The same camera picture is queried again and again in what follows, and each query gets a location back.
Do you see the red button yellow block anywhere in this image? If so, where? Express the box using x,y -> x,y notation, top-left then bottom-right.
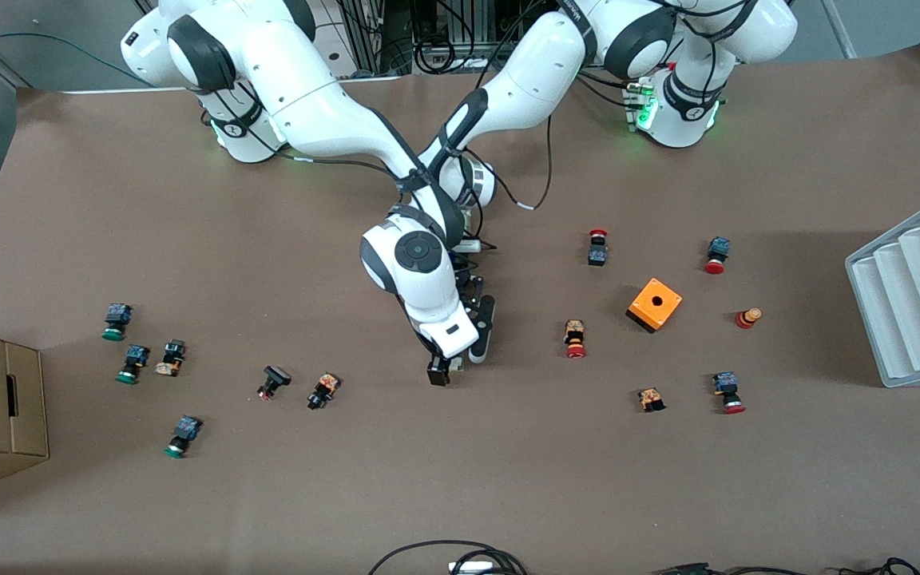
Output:
563,319 -> 589,360

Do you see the black button orange block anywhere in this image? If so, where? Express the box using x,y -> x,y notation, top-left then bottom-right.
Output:
306,372 -> 341,411

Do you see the black square push button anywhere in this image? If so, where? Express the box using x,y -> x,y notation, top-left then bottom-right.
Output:
256,365 -> 292,402

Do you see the red button blue block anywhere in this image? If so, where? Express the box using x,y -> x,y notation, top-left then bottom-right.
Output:
712,371 -> 747,415
704,236 -> 732,276

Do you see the green button blue block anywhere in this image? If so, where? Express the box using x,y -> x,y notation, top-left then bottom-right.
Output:
163,415 -> 204,460
115,344 -> 151,385
101,303 -> 133,343

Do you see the black orange contact block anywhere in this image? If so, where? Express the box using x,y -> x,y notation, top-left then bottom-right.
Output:
154,339 -> 187,378

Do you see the grey ribbed tray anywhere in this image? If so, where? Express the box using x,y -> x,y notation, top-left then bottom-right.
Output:
845,190 -> 920,389

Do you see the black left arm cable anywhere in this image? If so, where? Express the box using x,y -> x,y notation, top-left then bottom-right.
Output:
460,112 -> 555,212

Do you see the black looped cable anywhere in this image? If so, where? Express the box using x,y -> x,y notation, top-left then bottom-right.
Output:
367,540 -> 528,575

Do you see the orange button enclosure box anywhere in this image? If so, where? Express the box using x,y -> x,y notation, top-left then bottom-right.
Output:
626,277 -> 684,335

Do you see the coiled black cable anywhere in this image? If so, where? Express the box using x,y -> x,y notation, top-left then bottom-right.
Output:
412,36 -> 461,75

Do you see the aluminium rack frame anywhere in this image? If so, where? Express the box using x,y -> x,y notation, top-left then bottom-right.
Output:
344,0 -> 597,74

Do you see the black cable with connector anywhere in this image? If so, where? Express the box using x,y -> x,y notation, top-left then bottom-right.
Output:
652,557 -> 920,575

